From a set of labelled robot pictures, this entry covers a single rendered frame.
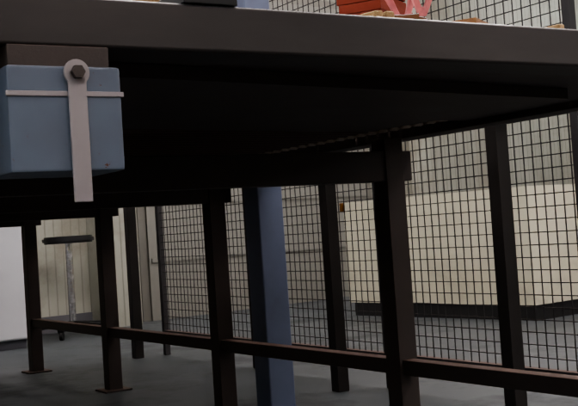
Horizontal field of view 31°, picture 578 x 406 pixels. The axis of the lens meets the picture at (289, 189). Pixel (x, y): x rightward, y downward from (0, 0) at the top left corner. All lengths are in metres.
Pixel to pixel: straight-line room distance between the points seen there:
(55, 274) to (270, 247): 4.43
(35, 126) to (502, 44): 0.74
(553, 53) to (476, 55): 0.16
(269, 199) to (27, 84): 2.49
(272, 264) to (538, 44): 2.11
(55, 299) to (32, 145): 6.74
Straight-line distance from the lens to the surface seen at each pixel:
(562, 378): 2.39
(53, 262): 7.92
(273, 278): 3.63
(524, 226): 6.40
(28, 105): 1.20
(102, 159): 1.22
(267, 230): 3.62
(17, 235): 6.86
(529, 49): 1.65
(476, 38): 1.58
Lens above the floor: 0.63
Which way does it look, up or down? 2 degrees up
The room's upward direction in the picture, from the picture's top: 4 degrees counter-clockwise
